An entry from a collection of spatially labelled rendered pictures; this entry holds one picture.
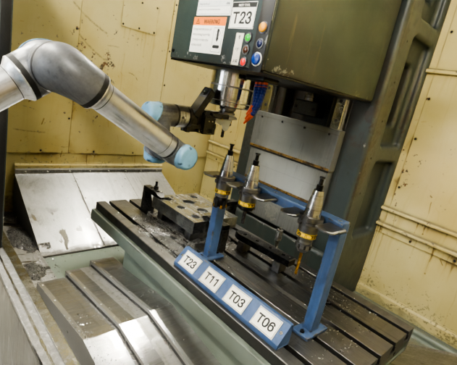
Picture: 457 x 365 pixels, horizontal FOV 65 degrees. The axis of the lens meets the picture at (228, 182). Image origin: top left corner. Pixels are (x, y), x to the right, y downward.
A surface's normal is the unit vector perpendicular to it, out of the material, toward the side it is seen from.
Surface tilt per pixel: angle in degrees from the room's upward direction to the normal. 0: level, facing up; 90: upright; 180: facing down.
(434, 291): 90
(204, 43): 90
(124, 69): 90
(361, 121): 90
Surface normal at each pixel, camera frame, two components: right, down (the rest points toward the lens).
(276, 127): -0.72, 0.03
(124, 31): 0.66, 0.32
